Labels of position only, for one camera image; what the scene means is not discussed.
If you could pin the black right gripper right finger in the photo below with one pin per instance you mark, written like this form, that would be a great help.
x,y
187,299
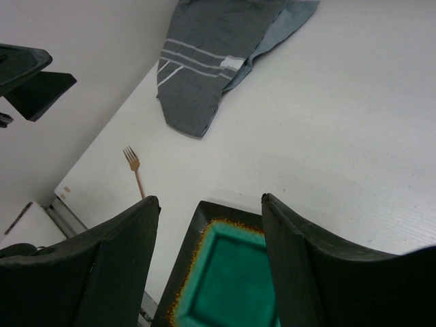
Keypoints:
x,y
321,279

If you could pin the green square ceramic plate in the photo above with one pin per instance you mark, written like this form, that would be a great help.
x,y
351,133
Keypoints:
x,y
221,276

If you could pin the grey striped cloth placemat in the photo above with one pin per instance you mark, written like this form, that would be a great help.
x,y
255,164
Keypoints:
x,y
209,50

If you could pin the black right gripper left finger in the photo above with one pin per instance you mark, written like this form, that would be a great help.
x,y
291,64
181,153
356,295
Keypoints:
x,y
96,278

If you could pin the copper fork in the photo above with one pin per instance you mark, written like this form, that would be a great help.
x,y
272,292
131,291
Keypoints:
x,y
134,164

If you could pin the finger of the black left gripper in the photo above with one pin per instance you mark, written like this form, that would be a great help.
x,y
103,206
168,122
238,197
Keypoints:
x,y
25,84

